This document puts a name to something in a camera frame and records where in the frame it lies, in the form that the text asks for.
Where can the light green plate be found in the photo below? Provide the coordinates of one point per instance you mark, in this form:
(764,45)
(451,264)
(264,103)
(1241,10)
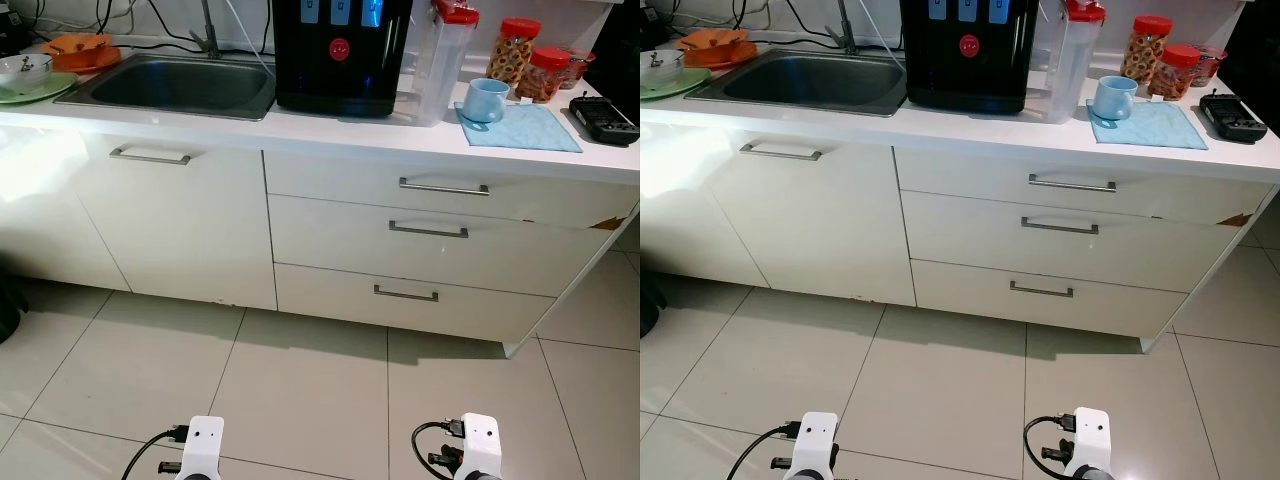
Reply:
(690,88)
(55,92)

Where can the white bowl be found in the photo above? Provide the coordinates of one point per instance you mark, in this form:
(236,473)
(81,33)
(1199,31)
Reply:
(25,80)
(660,75)

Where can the metal fork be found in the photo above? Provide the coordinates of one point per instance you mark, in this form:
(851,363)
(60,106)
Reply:
(656,60)
(28,63)

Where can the white drawer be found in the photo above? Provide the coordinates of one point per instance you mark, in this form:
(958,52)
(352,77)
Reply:
(960,290)
(960,180)
(960,235)
(320,295)
(330,240)
(330,185)

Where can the white cabinet door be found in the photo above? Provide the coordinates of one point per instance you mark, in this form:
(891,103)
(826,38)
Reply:
(690,220)
(810,230)
(180,230)
(50,220)

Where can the light blue cloth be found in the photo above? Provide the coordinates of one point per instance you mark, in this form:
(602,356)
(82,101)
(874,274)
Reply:
(1160,130)
(535,135)

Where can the light blue mug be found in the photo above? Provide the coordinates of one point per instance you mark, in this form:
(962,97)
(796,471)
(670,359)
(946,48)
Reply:
(1112,97)
(485,100)

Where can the black handheld device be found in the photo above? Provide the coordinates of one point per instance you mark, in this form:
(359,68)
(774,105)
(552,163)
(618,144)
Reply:
(600,120)
(1232,118)

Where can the stainless steel sink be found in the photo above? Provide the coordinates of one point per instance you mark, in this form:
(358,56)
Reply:
(800,80)
(170,85)

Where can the black water dispenser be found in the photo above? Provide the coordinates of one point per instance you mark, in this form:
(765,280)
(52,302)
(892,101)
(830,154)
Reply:
(970,80)
(340,80)

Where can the clear pitcher red lid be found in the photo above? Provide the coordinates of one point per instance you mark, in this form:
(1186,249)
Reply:
(435,70)
(1070,65)

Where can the short cookie jar red lid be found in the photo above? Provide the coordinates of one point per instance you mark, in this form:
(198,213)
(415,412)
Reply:
(1172,78)
(542,80)

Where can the orange round plate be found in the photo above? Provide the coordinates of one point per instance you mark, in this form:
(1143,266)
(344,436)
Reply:
(95,62)
(730,58)

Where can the tall cookie jar red lid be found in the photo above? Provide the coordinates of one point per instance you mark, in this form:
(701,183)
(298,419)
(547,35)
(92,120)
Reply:
(512,55)
(1145,50)

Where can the small clear jar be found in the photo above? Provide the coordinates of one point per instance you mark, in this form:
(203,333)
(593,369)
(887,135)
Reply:
(1210,65)
(578,68)

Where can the metal faucet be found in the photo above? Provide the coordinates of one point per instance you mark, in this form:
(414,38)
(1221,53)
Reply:
(846,35)
(208,40)

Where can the large black appliance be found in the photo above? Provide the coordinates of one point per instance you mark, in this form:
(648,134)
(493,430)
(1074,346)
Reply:
(1255,50)
(615,40)

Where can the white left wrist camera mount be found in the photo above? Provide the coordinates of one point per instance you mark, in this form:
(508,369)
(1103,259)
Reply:
(818,440)
(205,440)

